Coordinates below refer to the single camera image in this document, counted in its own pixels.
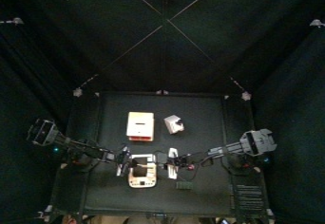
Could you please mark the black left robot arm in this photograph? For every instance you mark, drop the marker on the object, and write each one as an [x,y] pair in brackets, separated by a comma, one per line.
[84,147]

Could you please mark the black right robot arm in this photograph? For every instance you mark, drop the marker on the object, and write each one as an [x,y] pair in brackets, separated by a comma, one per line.
[228,148]

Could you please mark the small red and white sushi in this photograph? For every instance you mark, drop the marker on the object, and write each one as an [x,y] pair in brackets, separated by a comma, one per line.
[190,167]

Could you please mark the white toy knife block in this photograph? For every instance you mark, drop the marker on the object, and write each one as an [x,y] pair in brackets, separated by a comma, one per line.
[169,126]

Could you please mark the white box with red base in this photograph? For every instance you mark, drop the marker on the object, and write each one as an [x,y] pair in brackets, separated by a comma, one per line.
[140,125]

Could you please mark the black labelled panel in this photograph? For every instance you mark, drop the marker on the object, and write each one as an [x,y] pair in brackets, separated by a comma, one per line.
[248,199]

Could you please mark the grey frame clamp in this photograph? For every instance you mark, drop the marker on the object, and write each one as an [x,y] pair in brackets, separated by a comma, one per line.
[77,91]
[16,21]
[244,95]
[161,92]
[315,22]

